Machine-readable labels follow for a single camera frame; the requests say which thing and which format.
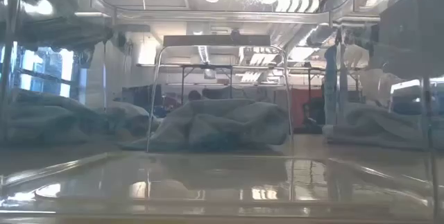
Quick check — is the red cabinet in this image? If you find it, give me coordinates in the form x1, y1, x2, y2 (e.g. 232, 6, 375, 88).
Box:
290, 87, 324, 130

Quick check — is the chrome tube frame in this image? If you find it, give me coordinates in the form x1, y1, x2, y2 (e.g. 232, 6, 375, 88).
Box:
145, 34, 295, 153

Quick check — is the pale green teal-edged towel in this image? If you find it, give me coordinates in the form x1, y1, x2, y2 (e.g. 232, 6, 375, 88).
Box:
321, 103, 431, 150
119, 98, 291, 152

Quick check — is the beige waffle microfiber towel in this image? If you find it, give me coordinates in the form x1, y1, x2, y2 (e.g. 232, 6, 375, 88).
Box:
100, 101, 162, 140

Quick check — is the grey waffle microfiber towel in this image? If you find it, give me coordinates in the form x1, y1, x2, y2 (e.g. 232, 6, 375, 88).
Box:
5, 90, 112, 146

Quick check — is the bright window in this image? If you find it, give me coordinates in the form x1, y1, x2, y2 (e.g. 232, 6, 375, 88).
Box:
0, 42, 76, 99

